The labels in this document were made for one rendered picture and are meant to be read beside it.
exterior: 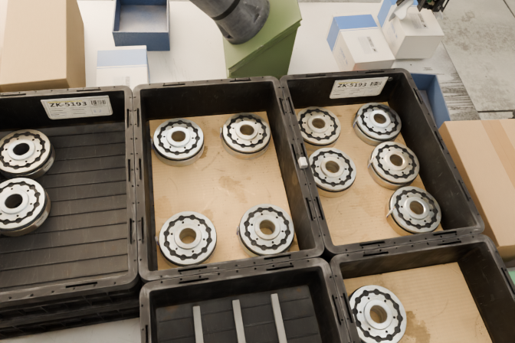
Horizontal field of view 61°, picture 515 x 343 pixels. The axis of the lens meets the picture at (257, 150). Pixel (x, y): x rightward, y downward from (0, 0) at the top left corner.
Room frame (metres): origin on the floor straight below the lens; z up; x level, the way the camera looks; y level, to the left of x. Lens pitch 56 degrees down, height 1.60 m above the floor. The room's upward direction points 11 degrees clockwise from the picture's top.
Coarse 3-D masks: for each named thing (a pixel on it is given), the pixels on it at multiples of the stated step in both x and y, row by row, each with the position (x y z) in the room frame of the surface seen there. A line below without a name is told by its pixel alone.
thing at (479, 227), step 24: (336, 72) 0.69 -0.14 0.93; (360, 72) 0.71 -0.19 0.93; (384, 72) 0.72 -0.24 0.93; (408, 72) 0.73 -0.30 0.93; (288, 96) 0.60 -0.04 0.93; (432, 120) 0.61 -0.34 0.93; (456, 168) 0.50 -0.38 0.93; (312, 192) 0.39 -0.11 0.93; (480, 216) 0.40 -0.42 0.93; (384, 240) 0.32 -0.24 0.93; (408, 240) 0.33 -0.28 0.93
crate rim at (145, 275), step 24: (288, 120) 0.54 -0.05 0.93; (288, 144) 0.48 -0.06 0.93; (144, 192) 0.33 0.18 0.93; (144, 216) 0.28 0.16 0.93; (312, 216) 0.34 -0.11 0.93; (144, 240) 0.24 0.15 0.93; (144, 264) 0.20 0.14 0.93; (216, 264) 0.23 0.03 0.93; (240, 264) 0.23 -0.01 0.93; (264, 264) 0.24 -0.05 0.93
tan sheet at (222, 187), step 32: (224, 160) 0.48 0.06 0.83; (256, 160) 0.50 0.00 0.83; (160, 192) 0.38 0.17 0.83; (192, 192) 0.39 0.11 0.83; (224, 192) 0.41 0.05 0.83; (256, 192) 0.42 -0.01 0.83; (160, 224) 0.31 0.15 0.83; (224, 224) 0.34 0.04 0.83; (160, 256) 0.25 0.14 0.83; (224, 256) 0.28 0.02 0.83
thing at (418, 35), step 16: (384, 0) 1.19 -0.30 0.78; (416, 0) 1.18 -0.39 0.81; (384, 16) 1.15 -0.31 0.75; (416, 16) 1.11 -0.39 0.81; (432, 16) 1.12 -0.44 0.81; (384, 32) 1.12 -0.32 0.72; (400, 32) 1.04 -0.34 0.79; (416, 32) 1.03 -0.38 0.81; (432, 32) 1.05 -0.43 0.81; (400, 48) 1.01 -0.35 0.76; (416, 48) 1.03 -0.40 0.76; (432, 48) 1.04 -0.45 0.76
